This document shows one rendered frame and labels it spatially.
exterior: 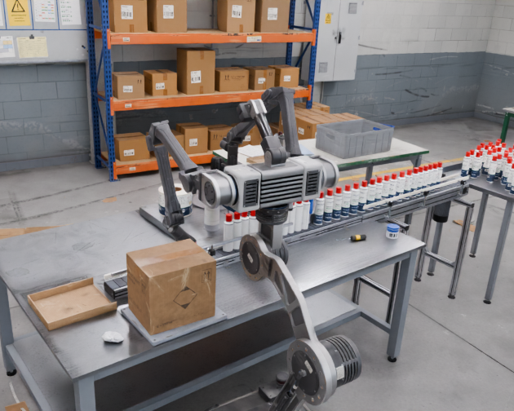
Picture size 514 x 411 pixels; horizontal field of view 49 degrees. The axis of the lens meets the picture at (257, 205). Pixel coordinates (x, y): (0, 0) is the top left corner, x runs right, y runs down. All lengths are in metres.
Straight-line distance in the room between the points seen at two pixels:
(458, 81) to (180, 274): 9.16
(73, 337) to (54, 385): 0.79
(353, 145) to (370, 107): 4.59
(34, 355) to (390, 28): 7.56
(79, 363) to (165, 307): 0.38
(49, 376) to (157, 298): 1.13
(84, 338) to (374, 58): 7.65
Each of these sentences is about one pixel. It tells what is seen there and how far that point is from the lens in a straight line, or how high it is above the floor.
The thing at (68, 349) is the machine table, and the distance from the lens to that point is 2.38.
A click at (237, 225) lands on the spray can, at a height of 1.02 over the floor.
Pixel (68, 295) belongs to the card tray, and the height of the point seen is 0.83.
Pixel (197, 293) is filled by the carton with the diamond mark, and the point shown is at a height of 0.99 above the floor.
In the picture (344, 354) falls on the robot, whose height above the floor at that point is 0.95.
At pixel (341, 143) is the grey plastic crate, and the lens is 4.92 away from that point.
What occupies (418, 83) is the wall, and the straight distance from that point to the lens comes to 10.19.
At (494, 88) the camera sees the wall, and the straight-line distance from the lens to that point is 11.27.
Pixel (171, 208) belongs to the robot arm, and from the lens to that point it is 2.64.
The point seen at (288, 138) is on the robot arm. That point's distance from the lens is 2.58.
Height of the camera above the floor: 2.20
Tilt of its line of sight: 22 degrees down
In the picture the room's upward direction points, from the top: 3 degrees clockwise
